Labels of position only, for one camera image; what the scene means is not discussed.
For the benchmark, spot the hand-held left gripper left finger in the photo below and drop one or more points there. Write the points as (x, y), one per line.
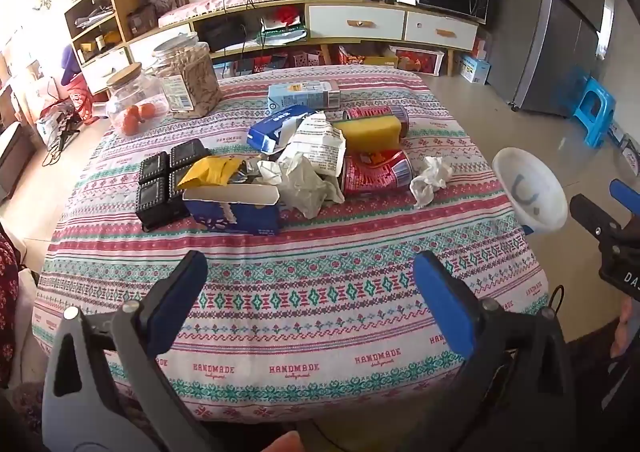
(172, 302)

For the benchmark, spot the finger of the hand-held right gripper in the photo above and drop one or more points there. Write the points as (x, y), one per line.
(625, 194)
(592, 214)

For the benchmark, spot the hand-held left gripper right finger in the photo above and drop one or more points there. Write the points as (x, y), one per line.
(445, 307)

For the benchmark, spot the white plastic bin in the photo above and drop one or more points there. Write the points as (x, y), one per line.
(530, 192)

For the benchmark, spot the blue patterned tissue box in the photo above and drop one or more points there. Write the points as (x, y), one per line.
(235, 217)

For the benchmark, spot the black plastic tray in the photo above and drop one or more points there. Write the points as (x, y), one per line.
(155, 189)

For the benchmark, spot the white tissue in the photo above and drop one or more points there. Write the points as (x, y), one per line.
(430, 179)

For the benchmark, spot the yellow snack packet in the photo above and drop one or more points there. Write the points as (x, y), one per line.
(205, 171)

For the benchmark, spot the silver foil wrapper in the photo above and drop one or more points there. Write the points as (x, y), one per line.
(245, 172)

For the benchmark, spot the red drink can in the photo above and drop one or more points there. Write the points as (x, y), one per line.
(375, 112)
(375, 174)

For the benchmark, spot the white paper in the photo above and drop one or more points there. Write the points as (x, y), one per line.
(302, 187)

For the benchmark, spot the yellow sponge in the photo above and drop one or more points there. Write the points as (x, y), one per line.
(367, 134)

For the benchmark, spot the blue and white box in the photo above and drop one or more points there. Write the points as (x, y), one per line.
(272, 132)

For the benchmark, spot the printed paper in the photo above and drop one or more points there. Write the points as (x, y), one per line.
(315, 142)

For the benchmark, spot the light blue milk carton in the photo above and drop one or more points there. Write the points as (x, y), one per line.
(300, 94)

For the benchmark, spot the person's right forearm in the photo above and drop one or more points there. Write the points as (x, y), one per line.
(600, 397)

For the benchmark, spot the person's right hand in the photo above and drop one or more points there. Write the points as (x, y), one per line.
(629, 327)

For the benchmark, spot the person's left hand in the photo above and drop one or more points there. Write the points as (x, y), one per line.
(280, 443)

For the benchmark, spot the blue plastic stool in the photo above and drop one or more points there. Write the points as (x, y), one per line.
(597, 104)

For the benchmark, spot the patterned tablecloth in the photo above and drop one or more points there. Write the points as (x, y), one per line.
(300, 282)

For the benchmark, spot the grey refrigerator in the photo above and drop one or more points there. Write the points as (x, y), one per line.
(550, 32)

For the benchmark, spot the small orange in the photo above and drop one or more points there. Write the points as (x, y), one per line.
(131, 111)
(131, 126)
(148, 111)

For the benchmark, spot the blue and white carton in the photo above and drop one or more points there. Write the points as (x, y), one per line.
(474, 69)

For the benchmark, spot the glass jar with wooden lid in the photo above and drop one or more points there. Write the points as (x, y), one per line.
(127, 97)

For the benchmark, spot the red bag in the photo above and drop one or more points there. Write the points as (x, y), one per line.
(82, 99)

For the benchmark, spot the large clear snack jar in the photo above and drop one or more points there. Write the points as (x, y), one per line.
(187, 77)

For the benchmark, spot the white storage box red print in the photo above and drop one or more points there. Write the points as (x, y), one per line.
(417, 61)

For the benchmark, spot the yellow cardboard box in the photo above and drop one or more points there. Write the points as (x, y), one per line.
(370, 61)

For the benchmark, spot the black electronic device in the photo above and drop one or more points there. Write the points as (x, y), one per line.
(222, 34)

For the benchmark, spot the green and white bag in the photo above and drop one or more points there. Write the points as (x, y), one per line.
(282, 34)

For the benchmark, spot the wooden cabinet with white drawers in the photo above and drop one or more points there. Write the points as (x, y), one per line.
(355, 22)

